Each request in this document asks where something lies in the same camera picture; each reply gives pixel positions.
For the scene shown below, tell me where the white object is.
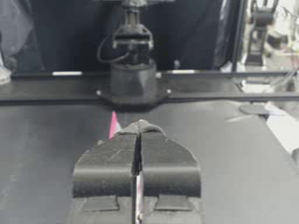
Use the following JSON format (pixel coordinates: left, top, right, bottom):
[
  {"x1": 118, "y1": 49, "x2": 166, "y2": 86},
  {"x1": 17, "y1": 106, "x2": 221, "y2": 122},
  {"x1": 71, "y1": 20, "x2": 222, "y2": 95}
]
[{"x1": 0, "y1": 51, "x2": 14, "y2": 86}]

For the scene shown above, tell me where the white sheet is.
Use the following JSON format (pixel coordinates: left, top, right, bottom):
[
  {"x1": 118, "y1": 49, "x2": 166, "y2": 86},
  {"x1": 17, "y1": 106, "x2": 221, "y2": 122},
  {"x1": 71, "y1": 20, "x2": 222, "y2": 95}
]
[{"x1": 266, "y1": 101, "x2": 299, "y2": 156}]

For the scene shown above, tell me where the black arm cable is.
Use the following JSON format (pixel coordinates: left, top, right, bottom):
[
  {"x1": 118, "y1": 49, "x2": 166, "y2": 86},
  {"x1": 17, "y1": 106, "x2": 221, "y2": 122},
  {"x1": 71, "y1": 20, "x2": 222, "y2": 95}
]
[{"x1": 97, "y1": 34, "x2": 131, "y2": 65}]

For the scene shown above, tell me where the grey fabric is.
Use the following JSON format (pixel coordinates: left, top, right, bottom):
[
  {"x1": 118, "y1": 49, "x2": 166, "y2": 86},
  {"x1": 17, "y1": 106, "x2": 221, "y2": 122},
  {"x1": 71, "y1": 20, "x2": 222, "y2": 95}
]
[{"x1": 0, "y1": 0, "x2": 37, "y2": 73}]

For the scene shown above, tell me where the white label strip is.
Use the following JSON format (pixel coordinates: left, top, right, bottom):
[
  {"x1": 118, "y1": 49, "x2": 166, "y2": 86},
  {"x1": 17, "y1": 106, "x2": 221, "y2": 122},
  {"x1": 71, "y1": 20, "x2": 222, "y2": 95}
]
[
  {"x1": 51, "y1": 70, "x2": 85, "y2": 77},
  {"x1": 170, "y1": 69, "x2": 198, "y2": 75}
]

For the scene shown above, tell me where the clear bag with pink zip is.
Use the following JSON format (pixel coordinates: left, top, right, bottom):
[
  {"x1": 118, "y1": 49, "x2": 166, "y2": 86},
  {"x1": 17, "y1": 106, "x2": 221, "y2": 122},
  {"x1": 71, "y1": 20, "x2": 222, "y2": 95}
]
[{"x1": 109, "y1": 109, "x2": 146, "y2": 224}]

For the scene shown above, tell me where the black backdrop curtain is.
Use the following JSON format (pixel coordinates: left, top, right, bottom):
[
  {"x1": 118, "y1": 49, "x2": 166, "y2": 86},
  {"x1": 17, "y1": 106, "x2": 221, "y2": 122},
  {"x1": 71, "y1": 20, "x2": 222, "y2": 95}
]
[{"x1": 29, "y1": 0, "x2": 235, "y2": 73}]

